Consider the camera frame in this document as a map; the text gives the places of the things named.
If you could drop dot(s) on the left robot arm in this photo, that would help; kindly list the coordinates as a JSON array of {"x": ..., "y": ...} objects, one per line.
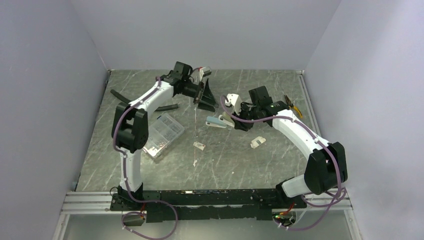
[{"x": 130, "y": 129}]

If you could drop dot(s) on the white staple box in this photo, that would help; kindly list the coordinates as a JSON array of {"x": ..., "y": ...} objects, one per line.
[{"x": 199, "y": 145}]

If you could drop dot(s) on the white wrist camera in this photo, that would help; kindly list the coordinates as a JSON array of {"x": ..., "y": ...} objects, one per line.
[
  {"x": 233, "y": 101},
  {"x": 204, "y": 73}
]

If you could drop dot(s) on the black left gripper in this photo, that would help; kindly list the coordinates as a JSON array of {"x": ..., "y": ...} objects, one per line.
[{"x": 207, "y": 101}]

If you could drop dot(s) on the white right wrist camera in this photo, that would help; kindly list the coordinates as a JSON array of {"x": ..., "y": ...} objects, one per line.
[{"x": 233, "y": 101}]

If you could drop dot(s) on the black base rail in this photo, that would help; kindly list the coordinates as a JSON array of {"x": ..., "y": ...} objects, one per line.
[{"x": 169, "y": 205}]

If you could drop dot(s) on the white staple box tray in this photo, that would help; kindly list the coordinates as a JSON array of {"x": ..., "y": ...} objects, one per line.
[{"x": 256, "y": 142}]

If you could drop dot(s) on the yellow handled pliers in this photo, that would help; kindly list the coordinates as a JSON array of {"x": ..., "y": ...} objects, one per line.
[{"x": 292, "y": 107}]

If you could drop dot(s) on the aluminium frame profile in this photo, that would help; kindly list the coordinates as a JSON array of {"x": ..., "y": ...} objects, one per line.
[{"x": 98, "y": 203}]

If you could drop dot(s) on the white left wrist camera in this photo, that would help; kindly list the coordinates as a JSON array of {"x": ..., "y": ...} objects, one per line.
[{"x": 204, "y": 73}]

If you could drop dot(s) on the clear plastic screw organizer box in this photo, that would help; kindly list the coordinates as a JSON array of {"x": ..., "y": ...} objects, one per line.
[{"x": 161, "y": 133}]

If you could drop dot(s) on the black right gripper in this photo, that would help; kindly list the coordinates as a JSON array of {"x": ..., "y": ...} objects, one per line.
[{"x": 242, "y": 125}]

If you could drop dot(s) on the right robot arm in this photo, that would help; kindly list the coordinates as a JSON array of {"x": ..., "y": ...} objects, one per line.
[{"x": 326, "y": 166}]

